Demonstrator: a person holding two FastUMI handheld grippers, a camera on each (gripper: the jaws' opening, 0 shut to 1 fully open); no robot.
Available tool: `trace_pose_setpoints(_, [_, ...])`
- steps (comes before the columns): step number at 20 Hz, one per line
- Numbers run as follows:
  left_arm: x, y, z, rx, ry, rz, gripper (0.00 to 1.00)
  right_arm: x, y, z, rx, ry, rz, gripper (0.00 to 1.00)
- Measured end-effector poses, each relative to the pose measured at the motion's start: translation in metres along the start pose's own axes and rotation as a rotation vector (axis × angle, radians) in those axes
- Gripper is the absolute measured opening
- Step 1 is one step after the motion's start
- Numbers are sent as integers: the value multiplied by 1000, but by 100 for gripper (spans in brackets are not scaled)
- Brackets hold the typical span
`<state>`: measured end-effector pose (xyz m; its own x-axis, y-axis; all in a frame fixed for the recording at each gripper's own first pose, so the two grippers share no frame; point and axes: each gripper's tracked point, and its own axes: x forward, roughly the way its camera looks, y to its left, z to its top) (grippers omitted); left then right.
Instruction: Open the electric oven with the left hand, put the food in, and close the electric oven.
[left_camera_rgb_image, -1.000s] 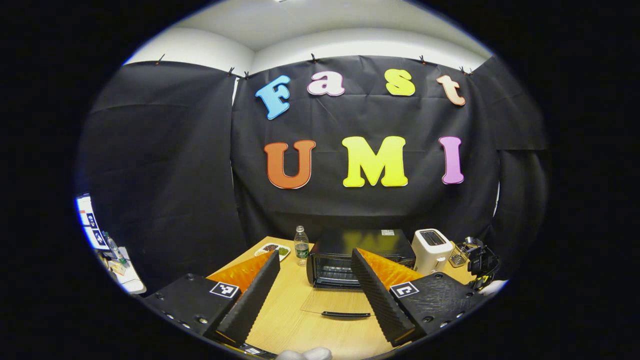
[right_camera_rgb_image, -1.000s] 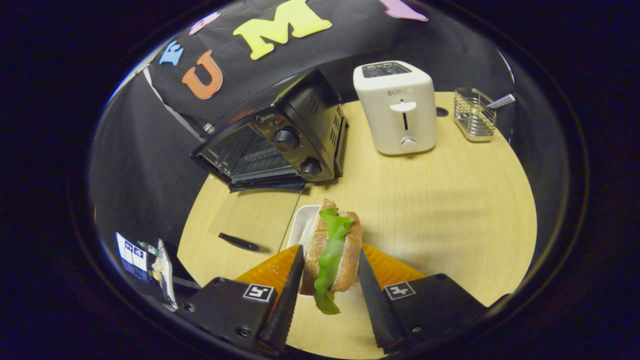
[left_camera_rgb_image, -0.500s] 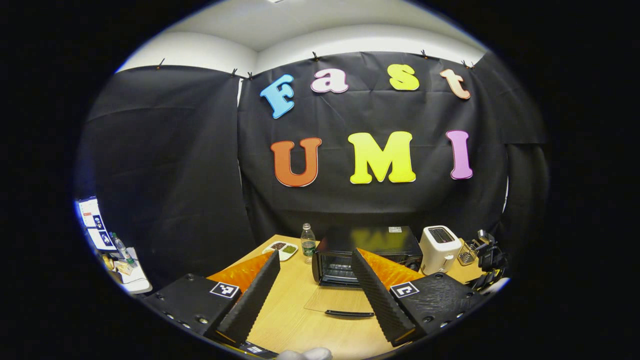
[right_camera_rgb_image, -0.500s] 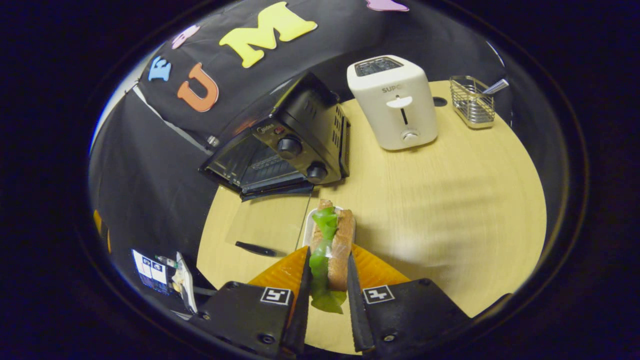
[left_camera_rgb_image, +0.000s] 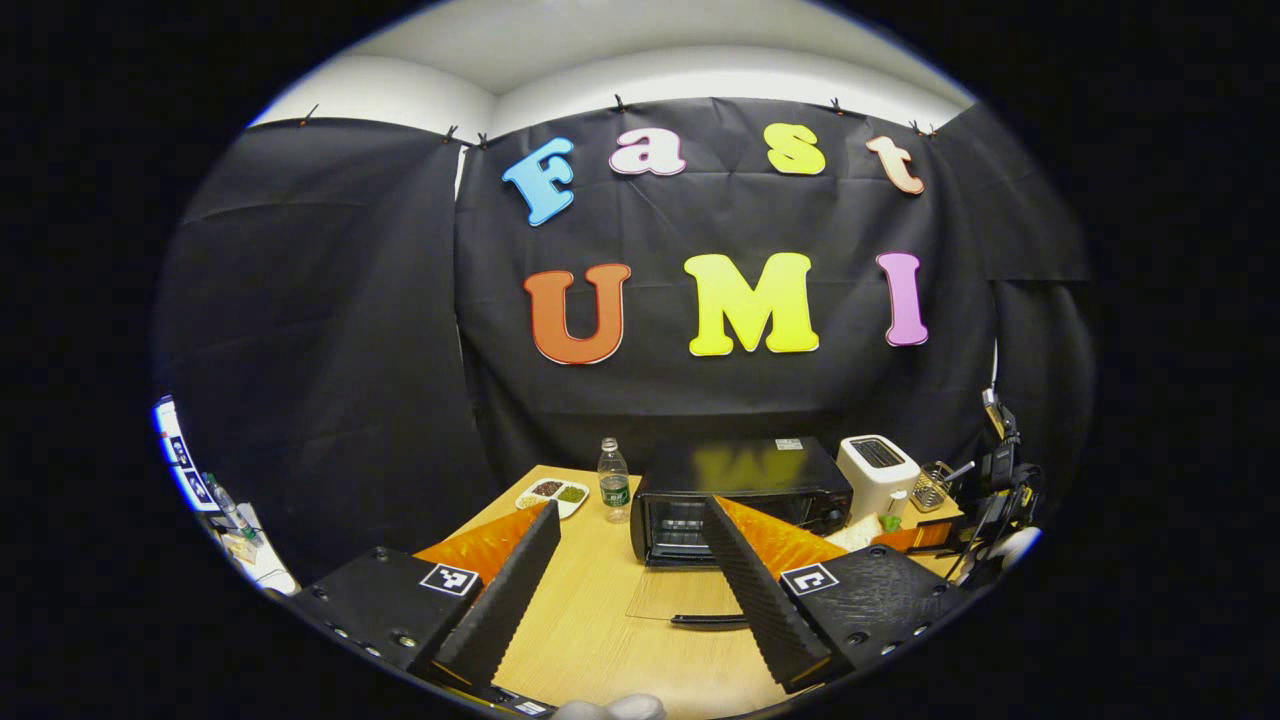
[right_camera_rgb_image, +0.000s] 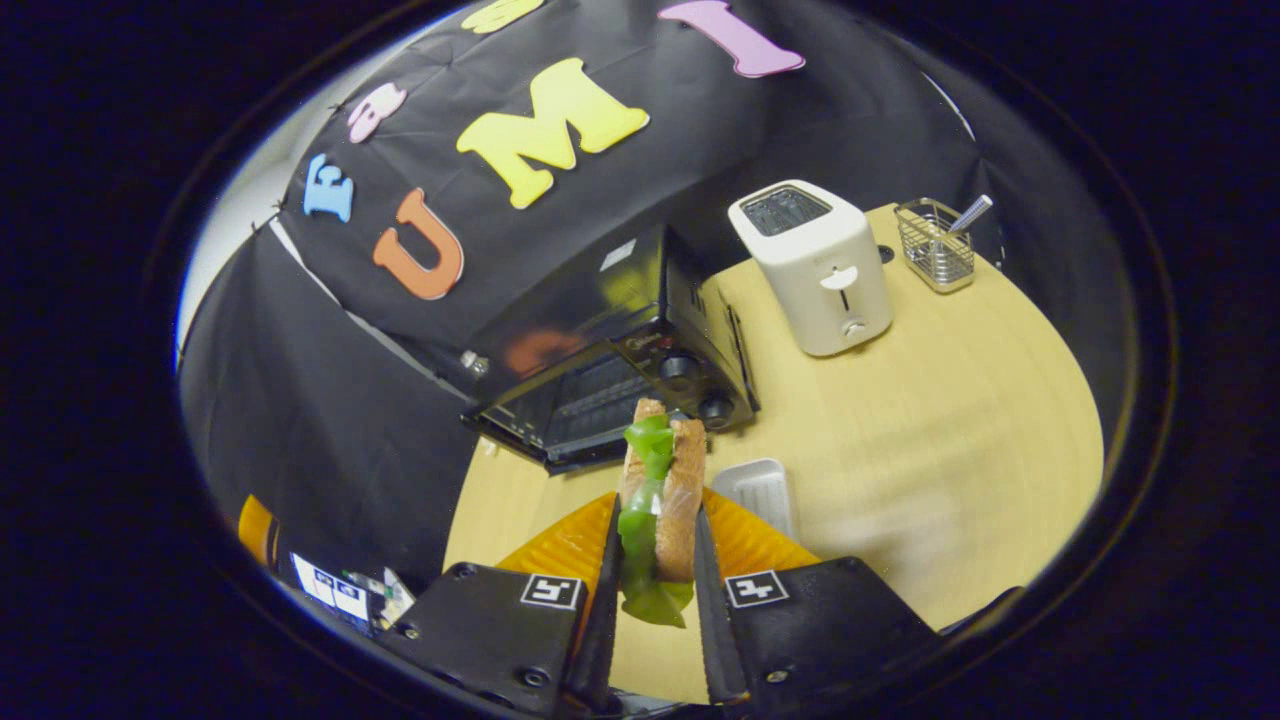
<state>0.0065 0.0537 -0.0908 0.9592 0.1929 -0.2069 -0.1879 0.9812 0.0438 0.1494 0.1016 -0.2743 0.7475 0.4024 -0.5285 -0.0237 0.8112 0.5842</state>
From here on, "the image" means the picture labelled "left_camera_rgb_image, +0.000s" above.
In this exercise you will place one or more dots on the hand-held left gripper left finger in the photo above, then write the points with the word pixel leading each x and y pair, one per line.
pixel 505 600

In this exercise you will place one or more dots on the white divided snack plate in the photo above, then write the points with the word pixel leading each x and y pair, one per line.
pixel 552 495

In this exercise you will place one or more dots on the white and blue printed board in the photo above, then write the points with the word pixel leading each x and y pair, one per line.
pixel 180 455

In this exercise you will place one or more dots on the striped straw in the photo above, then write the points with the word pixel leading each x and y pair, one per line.
pixel 960 470

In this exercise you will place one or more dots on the small green-capped bottle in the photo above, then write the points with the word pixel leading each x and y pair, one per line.
pixel 228 505

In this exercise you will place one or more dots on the black backdrop cloth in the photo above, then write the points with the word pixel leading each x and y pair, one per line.
pixel 330 350

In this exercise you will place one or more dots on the white toaster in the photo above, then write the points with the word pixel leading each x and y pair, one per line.
pixel 875 475

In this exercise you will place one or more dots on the black electric oven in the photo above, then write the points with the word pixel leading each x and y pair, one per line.
pixel 740 480

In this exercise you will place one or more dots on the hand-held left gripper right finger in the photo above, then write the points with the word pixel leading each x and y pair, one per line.
pixel 760 600

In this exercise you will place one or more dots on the clear plastic water bottle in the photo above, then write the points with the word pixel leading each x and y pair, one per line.
pixel 614 485

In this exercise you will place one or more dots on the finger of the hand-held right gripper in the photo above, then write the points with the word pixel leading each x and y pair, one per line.
pixel 915 540

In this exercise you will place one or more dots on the white side table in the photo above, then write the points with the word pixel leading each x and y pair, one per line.
pixel 260 560

